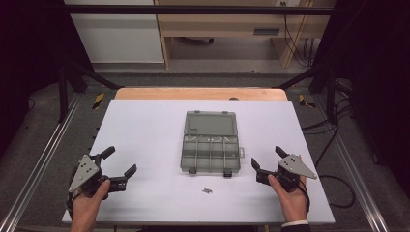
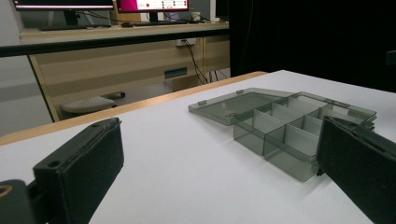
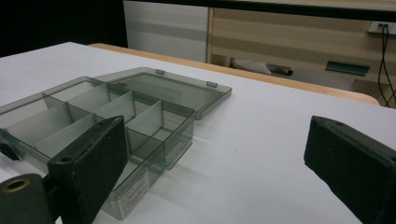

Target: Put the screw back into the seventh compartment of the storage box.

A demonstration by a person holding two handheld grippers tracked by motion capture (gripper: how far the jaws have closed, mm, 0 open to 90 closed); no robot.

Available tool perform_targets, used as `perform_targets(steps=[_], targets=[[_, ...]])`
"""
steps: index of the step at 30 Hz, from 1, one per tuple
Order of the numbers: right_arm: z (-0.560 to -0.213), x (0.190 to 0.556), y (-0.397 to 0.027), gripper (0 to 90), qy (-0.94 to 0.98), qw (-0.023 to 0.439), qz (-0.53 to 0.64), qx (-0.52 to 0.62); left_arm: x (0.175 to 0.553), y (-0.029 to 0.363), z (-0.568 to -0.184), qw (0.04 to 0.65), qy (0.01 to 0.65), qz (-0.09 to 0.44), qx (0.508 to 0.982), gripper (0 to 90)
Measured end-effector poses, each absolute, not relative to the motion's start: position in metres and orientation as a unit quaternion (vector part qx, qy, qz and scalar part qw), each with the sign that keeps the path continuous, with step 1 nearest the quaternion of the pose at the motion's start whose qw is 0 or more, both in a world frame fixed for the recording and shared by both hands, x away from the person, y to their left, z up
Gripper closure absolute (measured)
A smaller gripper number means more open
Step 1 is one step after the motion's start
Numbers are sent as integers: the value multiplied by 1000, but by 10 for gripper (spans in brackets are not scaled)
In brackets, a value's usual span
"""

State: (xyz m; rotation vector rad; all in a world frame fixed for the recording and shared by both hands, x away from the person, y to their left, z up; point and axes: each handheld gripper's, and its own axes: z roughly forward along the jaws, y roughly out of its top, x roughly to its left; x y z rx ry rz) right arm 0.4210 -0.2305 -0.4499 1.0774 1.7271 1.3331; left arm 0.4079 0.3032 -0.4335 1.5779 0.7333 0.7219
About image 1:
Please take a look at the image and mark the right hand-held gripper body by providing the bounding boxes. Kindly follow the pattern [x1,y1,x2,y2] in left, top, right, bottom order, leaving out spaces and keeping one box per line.
[255,154,318,193]

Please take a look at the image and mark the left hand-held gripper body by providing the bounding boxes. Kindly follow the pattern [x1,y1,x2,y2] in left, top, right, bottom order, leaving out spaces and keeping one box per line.
[67,154,129,201]

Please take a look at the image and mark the grey transparent compartment box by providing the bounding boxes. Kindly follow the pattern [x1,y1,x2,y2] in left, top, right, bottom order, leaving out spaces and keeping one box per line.
[179,110,246,178]

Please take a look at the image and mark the person's right hand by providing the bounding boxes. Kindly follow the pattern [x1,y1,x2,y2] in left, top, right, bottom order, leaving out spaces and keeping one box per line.
[267,173,310,224]

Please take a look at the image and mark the person's left hand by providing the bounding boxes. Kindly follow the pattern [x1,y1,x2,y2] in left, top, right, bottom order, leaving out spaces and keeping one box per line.
[70,179,111,227]

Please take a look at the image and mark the black metal stand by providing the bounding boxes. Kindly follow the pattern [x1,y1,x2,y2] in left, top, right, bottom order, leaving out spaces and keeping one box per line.
[274,62,339,125]
[57,62,125,124]

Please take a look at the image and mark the white cabinet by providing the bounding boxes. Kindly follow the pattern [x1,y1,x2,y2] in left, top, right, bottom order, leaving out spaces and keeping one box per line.
[64,0,165,64]

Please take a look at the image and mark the light wooden desk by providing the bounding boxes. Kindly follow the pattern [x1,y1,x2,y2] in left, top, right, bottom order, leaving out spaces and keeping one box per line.
[154,0,337,70]

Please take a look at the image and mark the black looped floor cable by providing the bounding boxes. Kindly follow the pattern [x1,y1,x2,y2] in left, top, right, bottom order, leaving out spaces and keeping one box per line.
[313,124,356,210]

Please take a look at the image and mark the aluminium floor rail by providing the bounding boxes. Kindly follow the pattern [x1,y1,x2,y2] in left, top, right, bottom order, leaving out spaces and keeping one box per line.
[313,95,390,232]
[0,93,83,232]

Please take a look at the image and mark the black floor cable bundle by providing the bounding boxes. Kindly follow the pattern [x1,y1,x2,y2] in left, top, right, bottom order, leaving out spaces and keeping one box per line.
[302,80,354,135]

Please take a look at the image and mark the black hanging cables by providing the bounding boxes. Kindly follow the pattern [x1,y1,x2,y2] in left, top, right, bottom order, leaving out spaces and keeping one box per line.
[279,1,315,69]

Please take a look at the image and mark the black horizontal frame bar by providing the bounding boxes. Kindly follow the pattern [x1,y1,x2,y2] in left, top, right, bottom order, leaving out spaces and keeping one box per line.
[61,4,335,16]

